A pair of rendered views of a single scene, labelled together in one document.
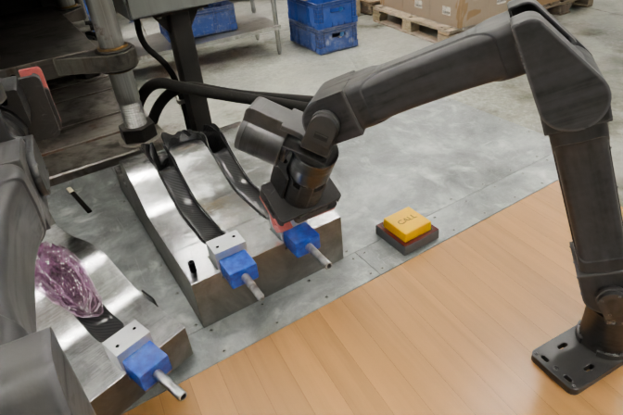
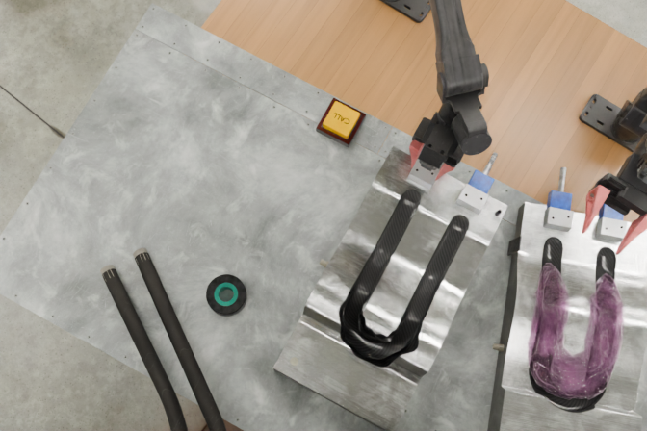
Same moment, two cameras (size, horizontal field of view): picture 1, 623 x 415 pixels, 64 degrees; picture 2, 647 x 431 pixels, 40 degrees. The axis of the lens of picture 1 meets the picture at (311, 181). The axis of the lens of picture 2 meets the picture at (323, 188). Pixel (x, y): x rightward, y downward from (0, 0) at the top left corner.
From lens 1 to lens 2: 168 cm
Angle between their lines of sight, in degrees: 68
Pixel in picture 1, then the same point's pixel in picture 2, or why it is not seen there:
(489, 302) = (385, 52)
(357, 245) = (369, 155)
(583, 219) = not seen: outside the picture
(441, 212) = (297, 108)
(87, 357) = (575, 243)
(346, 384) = (488, 110)
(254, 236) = (444, 195)
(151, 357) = (558, 197)
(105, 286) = (532, 274)
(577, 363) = not seen: outside the picture
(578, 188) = not seen: outside the picture
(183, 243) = (474, 245)
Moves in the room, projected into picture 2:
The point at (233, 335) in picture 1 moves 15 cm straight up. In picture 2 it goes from (493, 192) to (509, 173)
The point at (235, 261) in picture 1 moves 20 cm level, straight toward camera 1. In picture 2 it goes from (481, 183) to (547, 117)
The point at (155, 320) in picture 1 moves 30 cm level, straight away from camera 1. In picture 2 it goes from (530, 224) to (457, 351)
